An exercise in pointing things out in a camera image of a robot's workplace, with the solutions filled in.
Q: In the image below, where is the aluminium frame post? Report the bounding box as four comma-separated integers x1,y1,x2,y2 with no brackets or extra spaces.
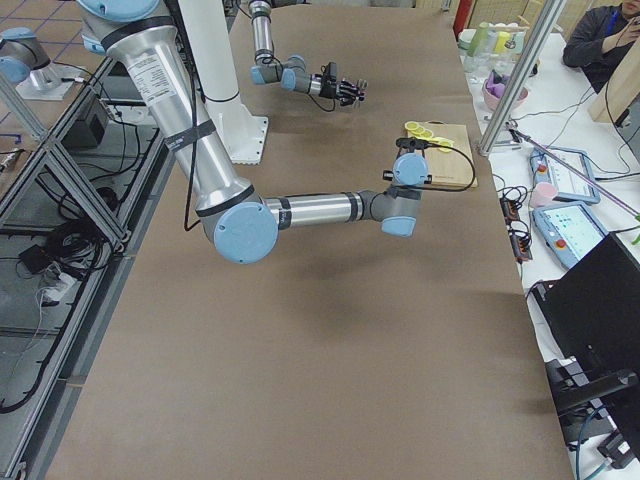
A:
478,0,566,157

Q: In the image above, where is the reacher grabber stick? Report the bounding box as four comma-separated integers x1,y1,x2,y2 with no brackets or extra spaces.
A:
505,121,639,221

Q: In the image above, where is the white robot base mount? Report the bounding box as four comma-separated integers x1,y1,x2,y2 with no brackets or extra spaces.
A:
178,0,268,165

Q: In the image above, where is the bamboo cutting board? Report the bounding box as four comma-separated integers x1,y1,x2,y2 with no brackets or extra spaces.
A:
404,120,477,189

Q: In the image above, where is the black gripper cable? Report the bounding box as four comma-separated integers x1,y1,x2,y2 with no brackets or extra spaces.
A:
387,144,476,194
304,92,341,114

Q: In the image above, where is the teach pendant tablet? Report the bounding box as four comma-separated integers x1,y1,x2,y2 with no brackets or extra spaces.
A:
532,201,609,269
529,147,601,205

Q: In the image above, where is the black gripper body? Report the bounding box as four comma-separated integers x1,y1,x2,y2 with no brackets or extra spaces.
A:
319,61,339,99
395,137,431,156

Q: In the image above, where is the seated person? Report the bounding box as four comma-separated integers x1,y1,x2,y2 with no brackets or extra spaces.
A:
562,1,639,93

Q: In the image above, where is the black monitor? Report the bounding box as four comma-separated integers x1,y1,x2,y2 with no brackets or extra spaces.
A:
534,233,639,449

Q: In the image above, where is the pink bowl with cloths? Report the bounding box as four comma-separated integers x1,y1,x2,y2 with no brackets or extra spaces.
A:
482,70,510,111

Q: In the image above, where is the green plastic cup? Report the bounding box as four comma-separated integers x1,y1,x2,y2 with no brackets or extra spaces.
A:
467,22,490,58

